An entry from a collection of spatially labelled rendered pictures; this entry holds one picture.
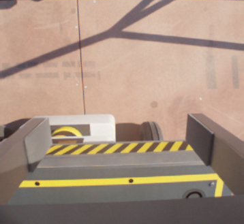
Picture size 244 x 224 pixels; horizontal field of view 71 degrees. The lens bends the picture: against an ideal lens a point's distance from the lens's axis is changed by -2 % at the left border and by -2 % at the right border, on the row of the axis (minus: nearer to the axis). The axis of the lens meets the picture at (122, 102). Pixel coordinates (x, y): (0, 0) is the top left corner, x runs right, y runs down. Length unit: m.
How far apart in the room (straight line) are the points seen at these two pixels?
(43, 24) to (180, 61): 0.44
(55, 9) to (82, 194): 0.50
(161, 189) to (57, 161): 0.19
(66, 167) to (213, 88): 0.53
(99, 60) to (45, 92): 0.21
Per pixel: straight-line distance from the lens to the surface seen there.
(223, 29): 0.67
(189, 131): 0.16
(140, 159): 0.31
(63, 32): 0.60
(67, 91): 0.61
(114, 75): 0.58
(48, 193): 0.36
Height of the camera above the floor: 0.57
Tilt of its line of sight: 75 degrees down
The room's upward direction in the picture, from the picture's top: 172 degrees clockwise
